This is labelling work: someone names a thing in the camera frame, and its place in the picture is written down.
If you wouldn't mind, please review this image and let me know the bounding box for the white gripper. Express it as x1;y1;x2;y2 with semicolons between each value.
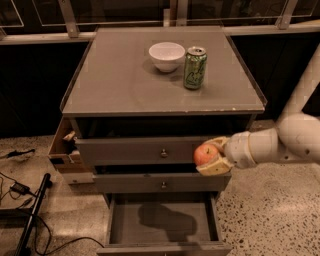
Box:
196;131;256;176

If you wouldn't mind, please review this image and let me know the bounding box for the red apple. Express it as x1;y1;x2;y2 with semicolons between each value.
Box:
193;144;219;166

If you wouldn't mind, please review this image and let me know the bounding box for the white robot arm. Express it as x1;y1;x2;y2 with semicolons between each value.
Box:
194;46;320;176

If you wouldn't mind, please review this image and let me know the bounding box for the middle grey drawer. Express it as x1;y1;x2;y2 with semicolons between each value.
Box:
93;172;231;193

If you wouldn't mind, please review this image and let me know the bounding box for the grey drawer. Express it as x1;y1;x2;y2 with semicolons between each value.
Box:
93;172;231;193
76;136;208;166
97;192;232;256

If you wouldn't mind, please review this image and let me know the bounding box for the bottom grey drawer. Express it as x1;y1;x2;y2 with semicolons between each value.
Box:
97;192;232;256

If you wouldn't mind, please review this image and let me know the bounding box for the grey drawer cabinet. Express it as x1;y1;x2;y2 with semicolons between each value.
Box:
59;25;268;256

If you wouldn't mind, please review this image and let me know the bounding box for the top grey drawer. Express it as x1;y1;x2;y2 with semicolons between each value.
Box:
76;136;208;166

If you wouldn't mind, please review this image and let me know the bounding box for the green soda can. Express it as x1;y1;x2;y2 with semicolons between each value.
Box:
184;46;207;90

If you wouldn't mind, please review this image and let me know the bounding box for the white ceramic bowl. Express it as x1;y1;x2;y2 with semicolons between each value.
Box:
148;42;185;73

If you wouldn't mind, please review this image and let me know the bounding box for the cardboard box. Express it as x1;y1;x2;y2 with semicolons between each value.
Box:
48;118;93;185

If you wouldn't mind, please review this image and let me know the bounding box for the black power adapter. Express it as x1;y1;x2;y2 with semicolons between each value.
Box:
10;183;30;195

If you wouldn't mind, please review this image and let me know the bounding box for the black pole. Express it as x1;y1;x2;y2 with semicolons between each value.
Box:
14;173;52;256

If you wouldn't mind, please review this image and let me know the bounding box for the metal railing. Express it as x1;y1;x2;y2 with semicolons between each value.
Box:
0;0;320;44

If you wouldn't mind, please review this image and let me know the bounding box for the black connector cable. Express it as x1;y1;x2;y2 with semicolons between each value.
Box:
0;148;36;160

